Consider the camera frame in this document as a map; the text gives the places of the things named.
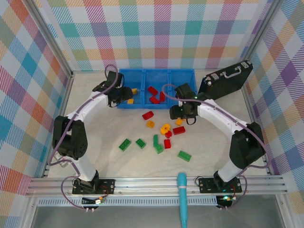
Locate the blue three-compartment bin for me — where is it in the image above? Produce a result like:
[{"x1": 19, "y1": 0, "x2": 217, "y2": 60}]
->
[{"x1": 116, "y1": 68, "x2": 197, "y2": 110}]

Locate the black briefcase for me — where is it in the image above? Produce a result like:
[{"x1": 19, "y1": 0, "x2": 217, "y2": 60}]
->
[{"x1": 198, "y1": 60, "x2": 254, "y2": 100}]

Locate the teal marker pen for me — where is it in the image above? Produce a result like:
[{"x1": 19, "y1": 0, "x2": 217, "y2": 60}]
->
[{"x1": 177, "y1": 172, "x2": 189, "y2": 228}]

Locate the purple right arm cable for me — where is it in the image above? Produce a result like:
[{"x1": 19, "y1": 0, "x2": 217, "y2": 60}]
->
[{"x1": 161, "y1": 83, "x2": 273, "y2": 211}]

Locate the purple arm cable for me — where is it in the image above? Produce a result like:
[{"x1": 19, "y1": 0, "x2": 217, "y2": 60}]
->
[
  {"x1": 161, "y1": 83, "x2": 273, "y2": 211},
  {"x1": 47, "y1": 64, "x2": 119, "y2": 211}
]

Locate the aluminium frame side rail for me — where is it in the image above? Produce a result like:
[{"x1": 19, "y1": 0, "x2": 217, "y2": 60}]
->
[
  {"x1": 42, "y1": 71, "x2": 76, "y2": 179},
  {"x1": 241, "y1": 80, "x2": 274, "y2": 176}
]

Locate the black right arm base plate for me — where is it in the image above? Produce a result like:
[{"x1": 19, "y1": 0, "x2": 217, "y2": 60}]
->
[{"x1": 199, "y1": 177, "x2": 243, "y2": 193}]

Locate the aluminium frame post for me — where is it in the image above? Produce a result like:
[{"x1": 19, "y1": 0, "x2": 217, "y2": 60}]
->
[
  {"x1": 241, "y1": 0, "x2": 285, "y2": 66},
  {"x1": 28, "y1": 0, "x2": 74, "y2": 78}
]

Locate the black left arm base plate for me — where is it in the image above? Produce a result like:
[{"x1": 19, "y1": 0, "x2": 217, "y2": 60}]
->
[{"x1": 72, "y1": 179, "x2": 116, "y2": 195}]

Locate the grey slotted cable duct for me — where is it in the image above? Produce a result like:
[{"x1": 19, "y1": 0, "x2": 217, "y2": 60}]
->
[{"x1": 37, "y1": 198, "x2": 219, "y2": 206}]

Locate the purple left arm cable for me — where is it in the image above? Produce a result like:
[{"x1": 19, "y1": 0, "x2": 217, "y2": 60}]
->
[{"x1": 47, "y1": 64, "x2": 119, "y2": 211}]

